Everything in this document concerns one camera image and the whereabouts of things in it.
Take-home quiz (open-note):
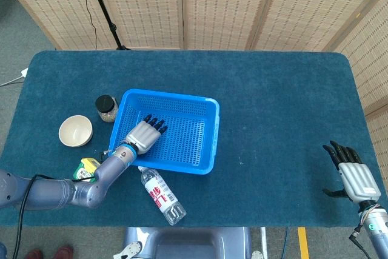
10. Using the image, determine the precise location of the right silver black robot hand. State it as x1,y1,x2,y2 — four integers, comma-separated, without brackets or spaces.
322,140,382,203

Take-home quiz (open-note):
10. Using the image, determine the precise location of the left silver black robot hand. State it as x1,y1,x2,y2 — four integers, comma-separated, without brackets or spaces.
125,114,169,154

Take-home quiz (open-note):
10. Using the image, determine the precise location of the clear jar with black lid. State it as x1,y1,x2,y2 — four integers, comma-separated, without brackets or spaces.
95,95,119,123

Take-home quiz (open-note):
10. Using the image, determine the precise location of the clear plastic water bottle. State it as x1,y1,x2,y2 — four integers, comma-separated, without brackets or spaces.
138,166,187,226

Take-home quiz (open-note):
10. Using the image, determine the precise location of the beige round bowl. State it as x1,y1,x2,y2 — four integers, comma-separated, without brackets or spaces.
58,115,93,147

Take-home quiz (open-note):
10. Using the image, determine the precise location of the green yellow lid container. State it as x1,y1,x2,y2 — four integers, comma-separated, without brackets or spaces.
72,158,101,183

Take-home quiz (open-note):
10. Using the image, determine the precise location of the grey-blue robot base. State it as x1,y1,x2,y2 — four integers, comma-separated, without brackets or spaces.
122,227,252,259

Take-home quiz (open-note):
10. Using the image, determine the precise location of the blue perforated plastic basket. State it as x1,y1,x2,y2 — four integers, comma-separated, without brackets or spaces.
109,88,221,176

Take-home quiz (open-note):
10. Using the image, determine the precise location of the yellow floor tape strip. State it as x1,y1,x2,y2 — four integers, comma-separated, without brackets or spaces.
297,227,310,259

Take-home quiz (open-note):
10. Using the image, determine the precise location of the white floor strip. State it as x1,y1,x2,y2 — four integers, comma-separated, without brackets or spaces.
259,227,269,259

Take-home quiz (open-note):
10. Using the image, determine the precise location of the teal table carpet mat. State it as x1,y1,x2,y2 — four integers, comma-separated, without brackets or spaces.
0,50,388,228

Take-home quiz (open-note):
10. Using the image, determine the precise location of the black tripod stand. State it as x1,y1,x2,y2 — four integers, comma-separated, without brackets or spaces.
83,0,133,51

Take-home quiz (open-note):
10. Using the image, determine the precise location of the blue floor cable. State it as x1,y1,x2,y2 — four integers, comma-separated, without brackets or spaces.
280,227,290,259

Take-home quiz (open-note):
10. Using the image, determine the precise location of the thin black hanging cable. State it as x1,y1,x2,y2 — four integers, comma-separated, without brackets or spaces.
73,0,98,50

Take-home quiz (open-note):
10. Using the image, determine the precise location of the white floor cable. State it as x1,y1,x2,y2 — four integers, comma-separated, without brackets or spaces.
0,76,24,87

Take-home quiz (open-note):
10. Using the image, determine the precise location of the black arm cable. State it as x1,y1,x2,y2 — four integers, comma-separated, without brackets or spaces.
12,173,98,259

